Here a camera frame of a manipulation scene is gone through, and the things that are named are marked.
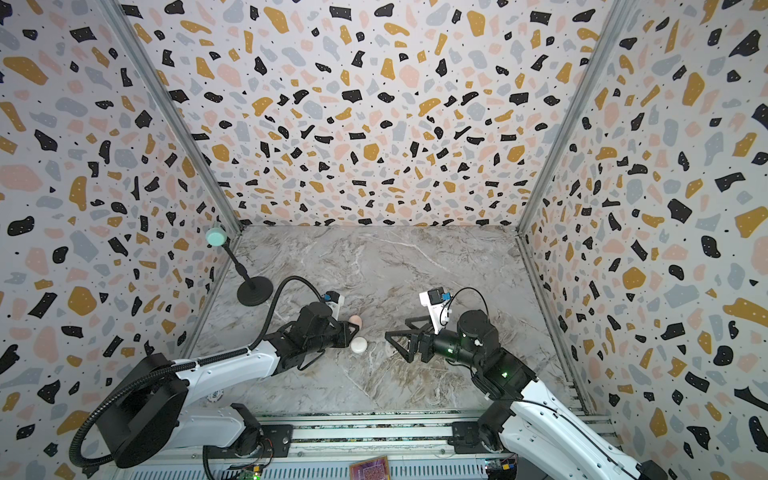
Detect pink earbud charging case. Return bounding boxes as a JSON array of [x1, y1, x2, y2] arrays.
[[349, 315, 363, 329]]

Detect white earbud charging case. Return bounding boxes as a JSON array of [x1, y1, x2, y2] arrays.
[[349, 337, 368, 355]]

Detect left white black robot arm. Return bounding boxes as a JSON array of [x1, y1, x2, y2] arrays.
[[96, 301, 359, 468]]

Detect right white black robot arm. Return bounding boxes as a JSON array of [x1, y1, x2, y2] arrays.
[[385, 310, 668, 479]]

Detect microphone stand with green ball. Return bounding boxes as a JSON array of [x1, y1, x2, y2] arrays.
[[205, 226, 274, 307]]

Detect pink circuit board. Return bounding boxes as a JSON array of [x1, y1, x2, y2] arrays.
[[349, 456, 390, 480]]

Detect right small electronics board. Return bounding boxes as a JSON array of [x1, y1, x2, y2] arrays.
[[485, 458, 518, 480]]

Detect small electronics board with leds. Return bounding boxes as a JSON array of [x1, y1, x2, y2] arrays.
[[237, 463, 267, 480]]

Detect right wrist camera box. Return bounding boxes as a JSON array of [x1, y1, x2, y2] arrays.
[[419, 287, 452, 334]]

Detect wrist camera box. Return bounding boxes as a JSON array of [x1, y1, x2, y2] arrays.
[[323, 290, 345, 320], [419, 287, 452, 334]]

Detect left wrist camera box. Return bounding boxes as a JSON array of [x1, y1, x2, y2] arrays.
[[323, 290, 345, 320]]

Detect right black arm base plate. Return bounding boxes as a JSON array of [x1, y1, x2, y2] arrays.
[[447, 420, 499, 454]]

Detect black corrugated cable conduit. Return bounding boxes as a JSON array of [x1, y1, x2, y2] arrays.
[[67, 275, 325, 470]]

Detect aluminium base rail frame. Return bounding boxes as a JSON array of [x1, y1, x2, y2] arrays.
[[107, 410, 628, 480]]

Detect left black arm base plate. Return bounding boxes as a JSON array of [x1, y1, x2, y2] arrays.
[[204, 424, 293, 462]]

